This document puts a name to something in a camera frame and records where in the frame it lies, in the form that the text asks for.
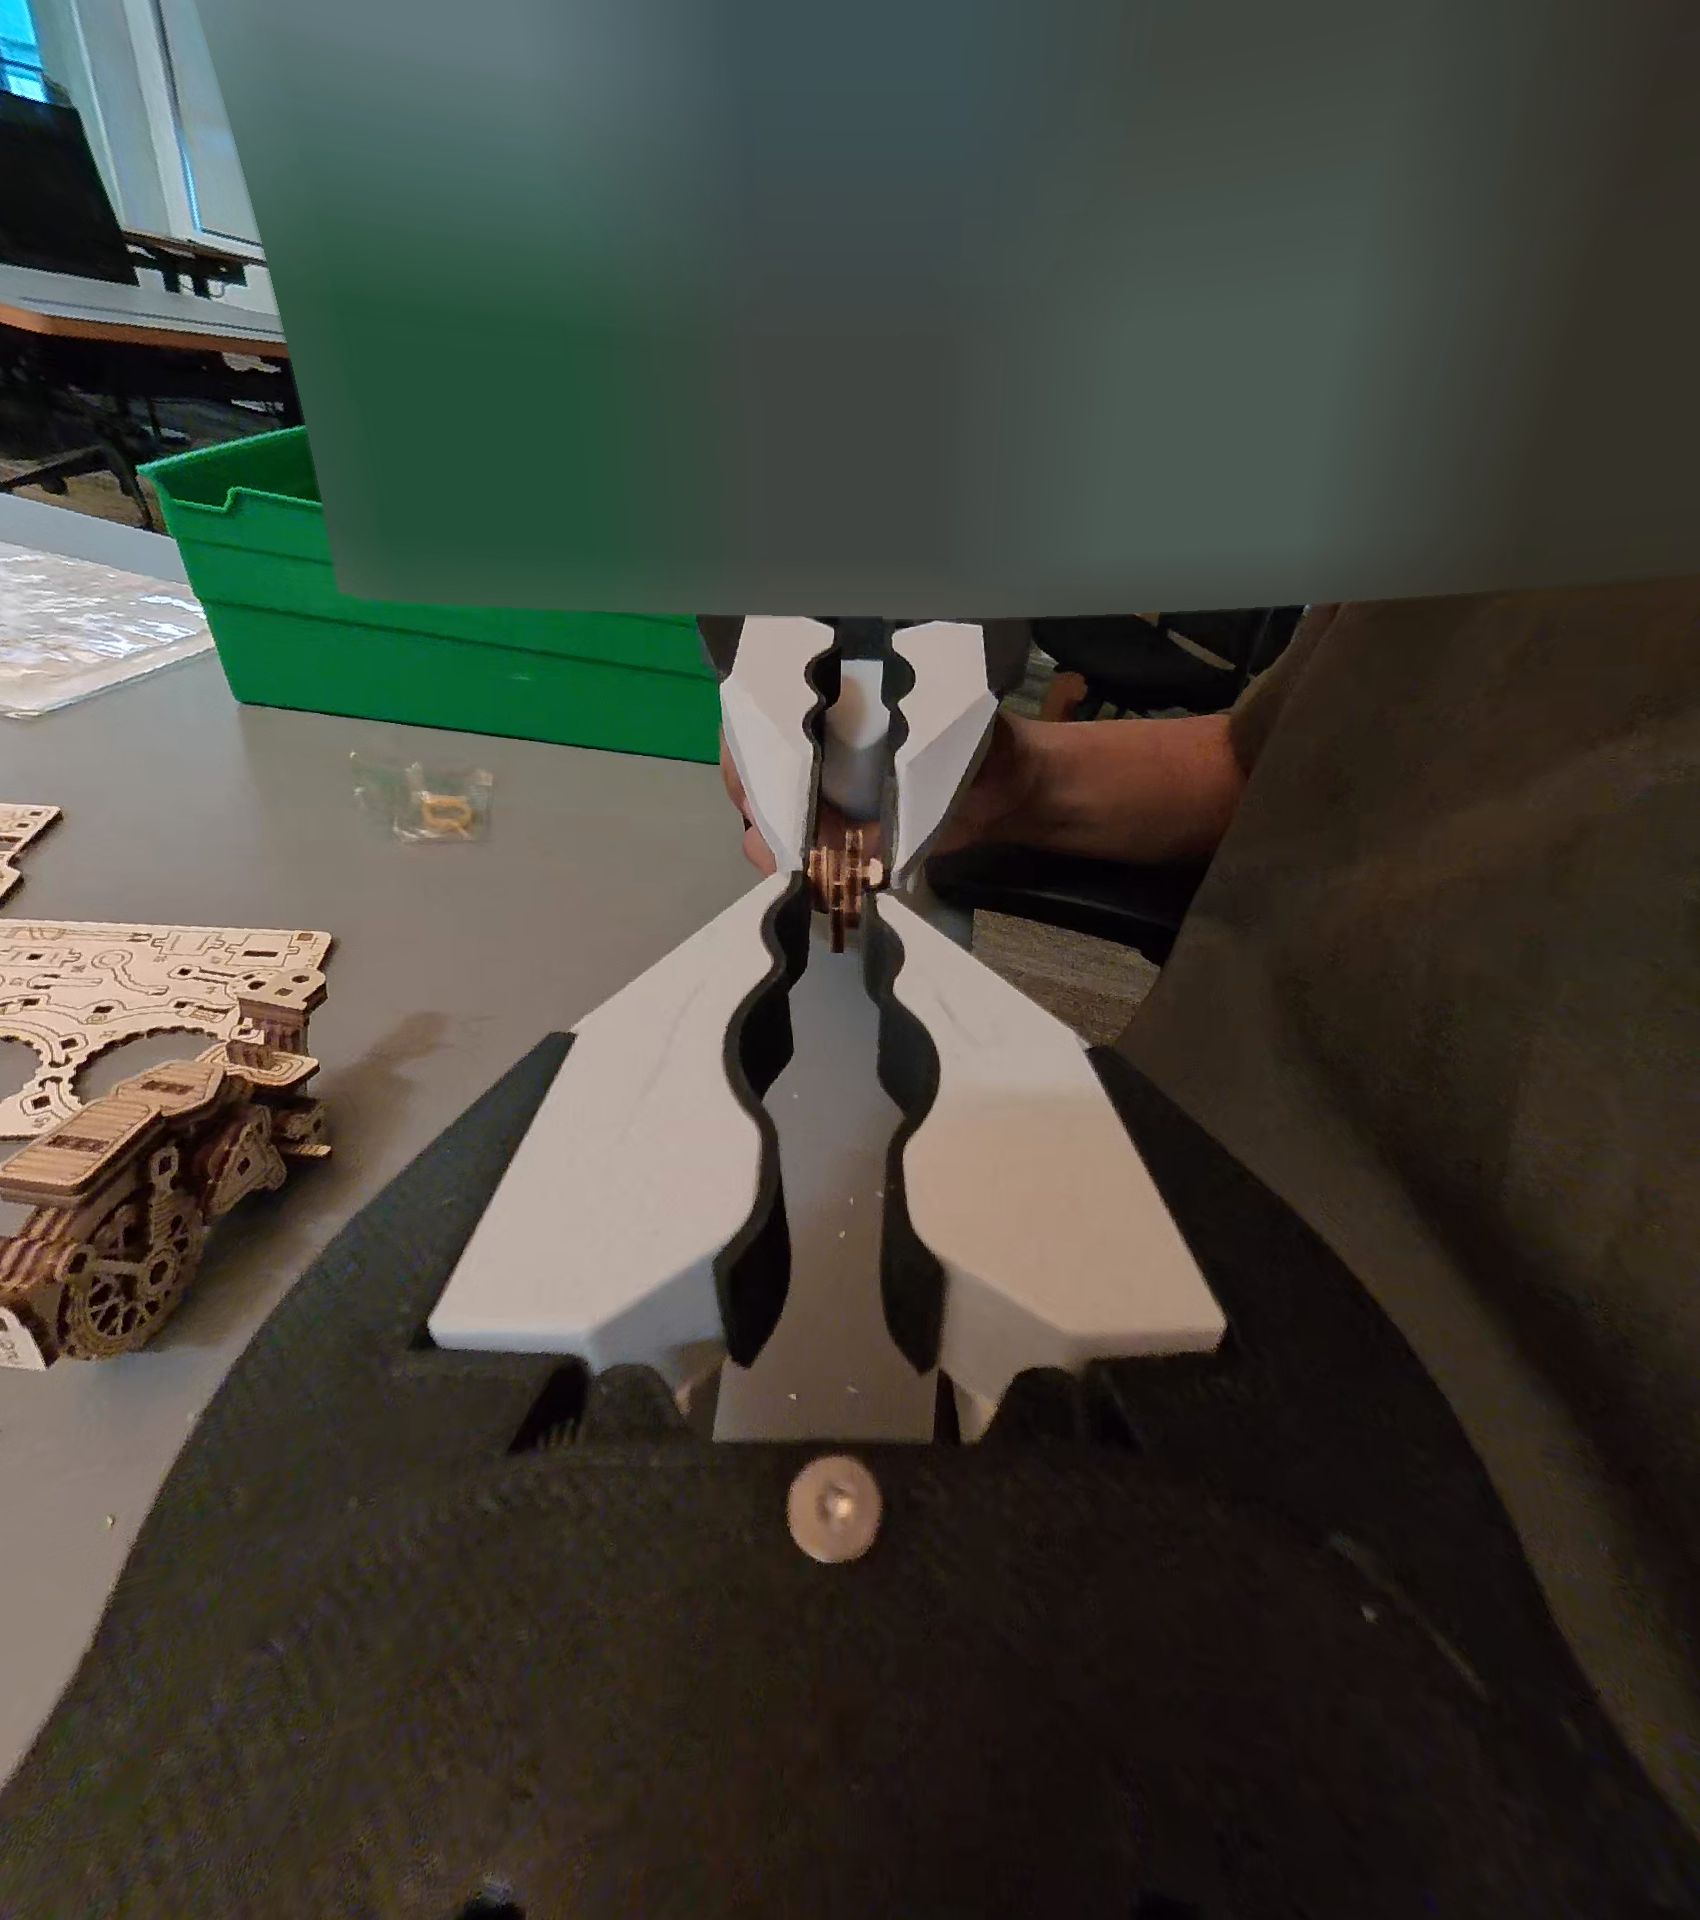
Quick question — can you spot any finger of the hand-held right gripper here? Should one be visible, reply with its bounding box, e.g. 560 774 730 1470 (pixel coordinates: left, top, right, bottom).
879 615 1001 903
718 615 845 878

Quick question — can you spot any grey desk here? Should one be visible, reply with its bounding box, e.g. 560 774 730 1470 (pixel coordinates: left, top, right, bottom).
0 487 979 1899

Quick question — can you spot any green plastic bin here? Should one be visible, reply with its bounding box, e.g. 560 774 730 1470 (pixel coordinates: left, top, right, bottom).
137 425 723 767

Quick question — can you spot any wooden model motorcycle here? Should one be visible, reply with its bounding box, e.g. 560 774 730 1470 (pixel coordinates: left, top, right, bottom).
0 968 333 1373

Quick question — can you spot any wooden sheet with round holes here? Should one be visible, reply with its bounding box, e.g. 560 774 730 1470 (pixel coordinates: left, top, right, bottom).
0 915 333 1145

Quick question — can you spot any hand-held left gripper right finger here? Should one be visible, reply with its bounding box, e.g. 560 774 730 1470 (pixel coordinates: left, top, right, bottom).
860 901 1230 1446

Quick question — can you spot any wooden edged background table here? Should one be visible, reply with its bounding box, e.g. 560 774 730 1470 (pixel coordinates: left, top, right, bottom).
0 248 293 497

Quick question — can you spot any small wooden cross part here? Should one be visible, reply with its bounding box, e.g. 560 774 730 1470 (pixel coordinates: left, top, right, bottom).
804 817 888 954

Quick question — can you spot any clear plastic sleeve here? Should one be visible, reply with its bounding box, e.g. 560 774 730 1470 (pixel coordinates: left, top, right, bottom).
0 521 217 729

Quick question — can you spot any person's right hand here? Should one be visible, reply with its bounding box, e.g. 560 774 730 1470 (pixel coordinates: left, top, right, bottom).
924 712 1103 865

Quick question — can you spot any person's right forearm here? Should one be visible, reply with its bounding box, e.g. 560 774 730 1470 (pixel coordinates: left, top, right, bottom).
1089 708 1249 872

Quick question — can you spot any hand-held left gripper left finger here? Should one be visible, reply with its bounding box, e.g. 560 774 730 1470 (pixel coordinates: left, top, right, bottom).
424 870 812 1442

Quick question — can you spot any clear bag with rubber bands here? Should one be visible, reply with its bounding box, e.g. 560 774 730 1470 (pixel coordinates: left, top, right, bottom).
350 750 494 846

